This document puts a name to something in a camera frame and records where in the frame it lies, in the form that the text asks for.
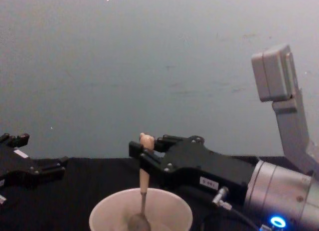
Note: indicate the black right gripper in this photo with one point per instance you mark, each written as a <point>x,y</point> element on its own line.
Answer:
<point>199,158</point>

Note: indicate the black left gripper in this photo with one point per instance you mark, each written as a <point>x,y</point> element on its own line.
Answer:
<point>17,168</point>

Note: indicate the black table cloth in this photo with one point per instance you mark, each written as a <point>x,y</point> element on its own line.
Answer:
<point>74,196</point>

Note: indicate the white paper cup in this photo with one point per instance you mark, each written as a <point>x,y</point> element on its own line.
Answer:
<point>112,208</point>

